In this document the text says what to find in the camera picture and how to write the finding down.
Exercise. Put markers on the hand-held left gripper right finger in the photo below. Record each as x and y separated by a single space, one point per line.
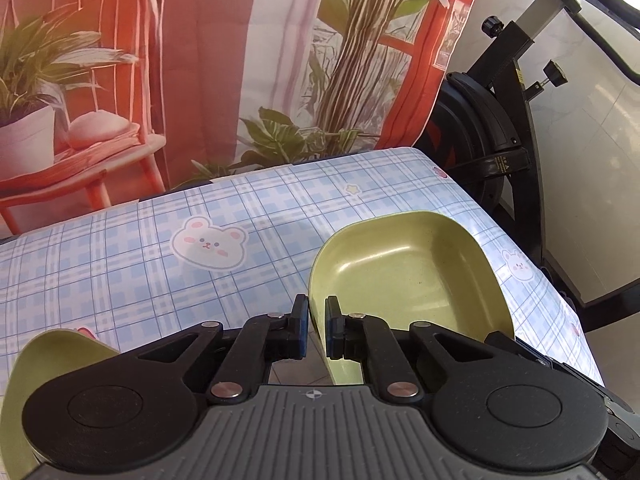
331 331

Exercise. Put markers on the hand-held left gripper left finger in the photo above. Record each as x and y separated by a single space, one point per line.
301 331

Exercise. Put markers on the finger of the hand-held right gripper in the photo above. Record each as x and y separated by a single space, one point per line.
530 352

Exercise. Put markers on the green square plate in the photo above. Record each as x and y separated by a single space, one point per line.
415 265
30 360

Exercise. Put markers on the blue plaid tablecloth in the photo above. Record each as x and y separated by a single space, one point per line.
150 280

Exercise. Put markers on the black exercise bike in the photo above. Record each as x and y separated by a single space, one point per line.
480 120

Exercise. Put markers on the printed backdrop cloth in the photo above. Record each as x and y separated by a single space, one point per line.
210 60

